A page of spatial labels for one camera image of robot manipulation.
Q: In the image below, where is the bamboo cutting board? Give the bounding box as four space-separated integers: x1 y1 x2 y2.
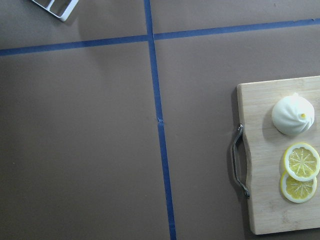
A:
237 76 320 235

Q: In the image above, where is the white steamed bun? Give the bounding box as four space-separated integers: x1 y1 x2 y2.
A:
271 93 315 136

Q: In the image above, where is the upper lemon slice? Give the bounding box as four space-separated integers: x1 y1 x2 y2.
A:
283 142 320 182

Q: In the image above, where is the lemon slice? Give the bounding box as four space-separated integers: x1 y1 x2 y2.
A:
280 171 318 204
283 142 320 182

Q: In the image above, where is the lower lemon slice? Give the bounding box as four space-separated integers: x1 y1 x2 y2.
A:
280 171 318 204

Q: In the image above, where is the metal cutting board handle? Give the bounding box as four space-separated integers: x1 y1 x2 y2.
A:
230 123 251 199

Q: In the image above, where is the wire cup rack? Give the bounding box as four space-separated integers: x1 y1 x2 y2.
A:
31 0 79 22

